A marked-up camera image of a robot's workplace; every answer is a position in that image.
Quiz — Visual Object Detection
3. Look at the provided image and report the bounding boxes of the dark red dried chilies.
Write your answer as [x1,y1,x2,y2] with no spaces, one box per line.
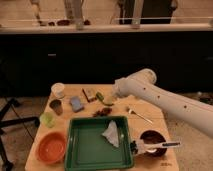
[93,107,112,117]

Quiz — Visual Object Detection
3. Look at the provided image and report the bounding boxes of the dark brown bowl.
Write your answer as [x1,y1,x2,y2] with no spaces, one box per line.
[140,130,166,157]

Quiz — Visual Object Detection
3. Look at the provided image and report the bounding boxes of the white paper cup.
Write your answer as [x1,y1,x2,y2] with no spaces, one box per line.
[51,83,65,98]

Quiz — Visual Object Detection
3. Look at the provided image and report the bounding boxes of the crumpled white cloth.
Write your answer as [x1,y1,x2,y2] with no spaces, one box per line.
[102,121,119,148]

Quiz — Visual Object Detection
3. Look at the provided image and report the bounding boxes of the orange plastic bowl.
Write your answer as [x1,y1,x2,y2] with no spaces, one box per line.
[36,132,67,165]

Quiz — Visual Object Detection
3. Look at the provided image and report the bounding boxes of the white black spatula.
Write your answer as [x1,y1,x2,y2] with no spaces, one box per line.
[130,139,181,155]

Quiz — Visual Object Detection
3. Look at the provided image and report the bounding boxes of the wooden table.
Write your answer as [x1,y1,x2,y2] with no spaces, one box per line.
[25,84,179,171]

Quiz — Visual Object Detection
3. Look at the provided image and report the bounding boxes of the metal fork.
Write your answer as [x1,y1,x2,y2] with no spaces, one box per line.
[126,107,153,124]

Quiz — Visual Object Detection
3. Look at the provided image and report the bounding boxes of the brown white eraser block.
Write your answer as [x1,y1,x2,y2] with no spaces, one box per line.
[82,88,96,102]

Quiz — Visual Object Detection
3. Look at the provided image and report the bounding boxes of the blue sponge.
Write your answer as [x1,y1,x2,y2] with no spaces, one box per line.
[70,96,84,112]

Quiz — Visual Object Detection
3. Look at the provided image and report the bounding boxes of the black office chair base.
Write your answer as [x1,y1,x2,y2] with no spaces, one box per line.
[0,98,40,171]

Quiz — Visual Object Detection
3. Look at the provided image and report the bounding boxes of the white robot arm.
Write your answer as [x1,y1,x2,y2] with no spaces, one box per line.
[112,68,213,138]

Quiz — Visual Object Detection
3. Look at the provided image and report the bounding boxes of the brown paper cup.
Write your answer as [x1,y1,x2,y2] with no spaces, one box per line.
[49,99,63,115]

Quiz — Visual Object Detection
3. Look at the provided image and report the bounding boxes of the green plastic tray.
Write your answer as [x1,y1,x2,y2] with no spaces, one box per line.
[64,116,134,171]

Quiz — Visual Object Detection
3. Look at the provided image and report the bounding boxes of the light green cup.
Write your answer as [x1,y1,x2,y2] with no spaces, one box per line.
[39,112,55,128]

